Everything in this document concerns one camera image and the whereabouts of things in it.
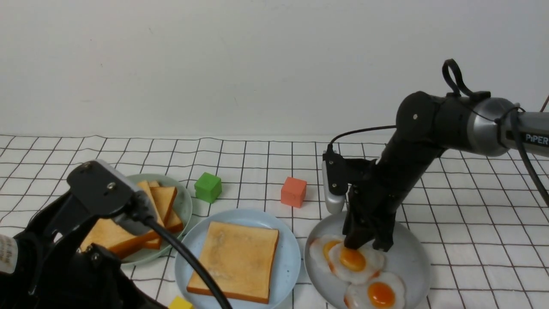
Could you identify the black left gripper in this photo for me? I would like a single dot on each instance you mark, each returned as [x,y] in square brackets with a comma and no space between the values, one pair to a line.
[45,270]

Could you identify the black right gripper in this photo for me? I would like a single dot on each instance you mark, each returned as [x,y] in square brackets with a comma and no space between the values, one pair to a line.
[378,189]

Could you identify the fried egg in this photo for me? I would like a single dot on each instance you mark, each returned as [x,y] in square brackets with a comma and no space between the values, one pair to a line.
[319,250]
[385,291]
[353,266]

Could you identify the toast slice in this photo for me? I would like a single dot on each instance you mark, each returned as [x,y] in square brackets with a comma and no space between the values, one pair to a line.
[164,198]
[174,223]
[240,259]
[122,243]

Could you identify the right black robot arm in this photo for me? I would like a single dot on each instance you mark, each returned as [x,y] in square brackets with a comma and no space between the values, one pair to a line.
[426,127]

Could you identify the grey plate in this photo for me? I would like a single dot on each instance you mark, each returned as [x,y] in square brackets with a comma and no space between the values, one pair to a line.
[407,259]

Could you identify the orange-red cube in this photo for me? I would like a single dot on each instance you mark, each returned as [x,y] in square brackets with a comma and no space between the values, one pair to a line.
[293,192]

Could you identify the light blue plate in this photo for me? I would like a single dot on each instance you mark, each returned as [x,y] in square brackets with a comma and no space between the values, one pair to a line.
[287,262]

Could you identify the yellow cube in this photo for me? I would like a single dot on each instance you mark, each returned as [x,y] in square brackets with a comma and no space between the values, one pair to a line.
[180,303]

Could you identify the pale green plate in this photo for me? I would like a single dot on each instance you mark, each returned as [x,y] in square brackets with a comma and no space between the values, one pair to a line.
[182,207]

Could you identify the green cube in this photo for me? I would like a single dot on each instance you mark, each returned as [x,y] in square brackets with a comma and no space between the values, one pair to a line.
[208,187]

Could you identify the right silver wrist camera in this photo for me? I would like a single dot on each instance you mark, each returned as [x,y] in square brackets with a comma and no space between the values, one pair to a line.
[334,180]

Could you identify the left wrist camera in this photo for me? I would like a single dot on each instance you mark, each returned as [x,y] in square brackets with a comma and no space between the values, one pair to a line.
[107,193]

